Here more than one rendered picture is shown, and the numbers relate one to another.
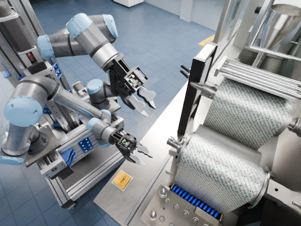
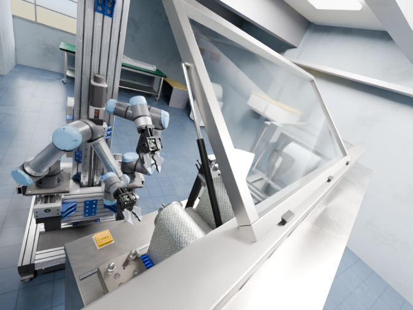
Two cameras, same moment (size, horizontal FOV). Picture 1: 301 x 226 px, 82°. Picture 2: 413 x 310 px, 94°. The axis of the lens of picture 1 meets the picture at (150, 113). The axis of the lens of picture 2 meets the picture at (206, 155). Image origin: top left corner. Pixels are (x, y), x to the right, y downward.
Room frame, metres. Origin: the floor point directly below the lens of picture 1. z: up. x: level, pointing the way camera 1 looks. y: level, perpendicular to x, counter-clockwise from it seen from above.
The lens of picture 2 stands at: (-0.33, -0.23, 1.90)
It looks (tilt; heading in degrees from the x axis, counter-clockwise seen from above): 26 degrees down; 3
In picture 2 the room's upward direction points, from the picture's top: 21 degrees clockwise
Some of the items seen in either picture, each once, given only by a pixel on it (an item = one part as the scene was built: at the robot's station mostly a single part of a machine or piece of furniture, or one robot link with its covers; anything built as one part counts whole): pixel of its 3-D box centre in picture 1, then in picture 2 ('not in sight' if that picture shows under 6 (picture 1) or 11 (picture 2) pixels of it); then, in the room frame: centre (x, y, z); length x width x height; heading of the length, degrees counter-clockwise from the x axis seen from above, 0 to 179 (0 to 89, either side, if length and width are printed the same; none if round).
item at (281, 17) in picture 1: (283, 16); not in sight; (0.85, -0.62, 1.50); 0.14 x 0.14 x 0.06
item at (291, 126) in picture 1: (294, 124); not in sight; (0.36, -0.51, 1.34); 0.07 x 0.07 x 0.07; 57
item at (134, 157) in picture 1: (137, 158); (128, 215); (0.33, 0.06, 1.11); 0.09 x 0.03 x 0.06; 48
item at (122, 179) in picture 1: (122, 179); (103, 238); (0.30, 0.15, 0.91); 0.07 x 0.07 x 0.02; 57
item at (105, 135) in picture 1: (110, 134); (118, 190); (0.46, 0.19, 1.11); 0.08 x 0.05 x 0.08; 147
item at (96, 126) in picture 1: (99, 128); (112, 182); (0.50, 0.26, 1.11); 0.11 x 0.08 x 0.09; 57
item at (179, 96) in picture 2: not in sight; (173, 92); (6.56, 2.08, 0.33); 1.25 x 0.67 x 0.67; 43
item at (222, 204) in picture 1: (202, 191); (165, 262); (0.19, -0.20, 1.11); 0.23 x 0.01 x 0.18; 57
